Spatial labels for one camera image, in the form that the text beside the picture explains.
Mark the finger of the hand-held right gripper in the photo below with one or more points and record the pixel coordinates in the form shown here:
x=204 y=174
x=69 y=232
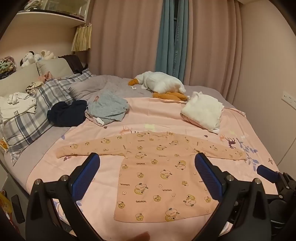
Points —
x=266 y=172

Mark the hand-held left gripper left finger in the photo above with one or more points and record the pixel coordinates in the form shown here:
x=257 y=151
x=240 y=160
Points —
x=85 y=176

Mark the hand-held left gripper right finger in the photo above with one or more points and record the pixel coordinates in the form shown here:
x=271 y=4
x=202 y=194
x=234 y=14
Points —
x=208 y=178

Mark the pink cartoon print shirt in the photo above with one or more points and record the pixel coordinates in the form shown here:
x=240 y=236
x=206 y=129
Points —
x=157 y=176

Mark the white folded clothes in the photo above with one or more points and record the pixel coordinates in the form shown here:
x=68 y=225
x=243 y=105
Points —
x=203 y=111

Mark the white clothes pile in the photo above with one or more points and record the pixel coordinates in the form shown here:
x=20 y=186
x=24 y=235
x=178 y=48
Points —
x=16 y=106

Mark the person's left hand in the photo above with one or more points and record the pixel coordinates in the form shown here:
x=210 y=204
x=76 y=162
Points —
x=141 y=237

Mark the bed with grey sheet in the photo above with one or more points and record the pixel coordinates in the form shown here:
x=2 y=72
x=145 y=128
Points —
x=34 y=153

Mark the pale pink garment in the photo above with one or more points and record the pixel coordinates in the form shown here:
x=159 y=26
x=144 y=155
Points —
x=94 y=119

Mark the navy garment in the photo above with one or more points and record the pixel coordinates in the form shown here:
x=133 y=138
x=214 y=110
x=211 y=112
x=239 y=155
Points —
x=67 y=113

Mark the grey-blue garment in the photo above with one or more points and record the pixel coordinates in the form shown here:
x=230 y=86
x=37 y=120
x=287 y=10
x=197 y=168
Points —
x=108 y=107

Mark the black phone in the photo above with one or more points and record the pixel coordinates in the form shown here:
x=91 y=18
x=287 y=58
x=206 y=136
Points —
x=18 y=208

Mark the large plaid pillow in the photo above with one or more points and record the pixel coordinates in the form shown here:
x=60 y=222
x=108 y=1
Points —
x=25 y=129

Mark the pink printed blanket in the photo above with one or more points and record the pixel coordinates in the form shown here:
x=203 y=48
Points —
x=161 y=115

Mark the grey pillow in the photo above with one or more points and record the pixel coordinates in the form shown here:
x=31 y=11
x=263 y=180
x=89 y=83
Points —
x=85 y=89

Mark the yellow plastic bag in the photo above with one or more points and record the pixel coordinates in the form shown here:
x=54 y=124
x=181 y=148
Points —
x=3 y=146

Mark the small plaid pillow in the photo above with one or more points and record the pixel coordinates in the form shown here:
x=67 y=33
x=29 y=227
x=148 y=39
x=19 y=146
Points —
x=76 y=77

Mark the printed cream garment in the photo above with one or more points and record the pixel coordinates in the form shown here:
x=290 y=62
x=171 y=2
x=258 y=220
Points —
x=34 y=87

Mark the white goose plush toy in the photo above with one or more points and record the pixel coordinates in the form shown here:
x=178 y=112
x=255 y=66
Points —
x=161 y=82

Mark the brown cloth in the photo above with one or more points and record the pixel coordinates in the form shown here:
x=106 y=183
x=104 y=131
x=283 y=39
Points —
x=74 y=63

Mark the beige headboard cushion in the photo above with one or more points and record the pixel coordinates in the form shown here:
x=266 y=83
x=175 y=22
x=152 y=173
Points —
x=55 y=67
x=18 y=76

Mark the floral crochet cushion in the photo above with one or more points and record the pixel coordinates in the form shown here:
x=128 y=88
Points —
x=7 y=67

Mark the teal curtain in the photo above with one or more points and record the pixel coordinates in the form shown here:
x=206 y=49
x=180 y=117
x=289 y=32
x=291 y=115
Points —
x=171 y=41

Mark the pink curtain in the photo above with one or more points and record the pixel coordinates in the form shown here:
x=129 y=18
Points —
x=124 y=39

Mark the white shelf cabinet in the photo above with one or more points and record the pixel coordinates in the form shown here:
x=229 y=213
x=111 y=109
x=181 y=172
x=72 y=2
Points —
x=53 y=16

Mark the white wall socket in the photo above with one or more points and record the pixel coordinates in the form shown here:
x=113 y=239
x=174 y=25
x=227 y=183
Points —
x=289 y=97

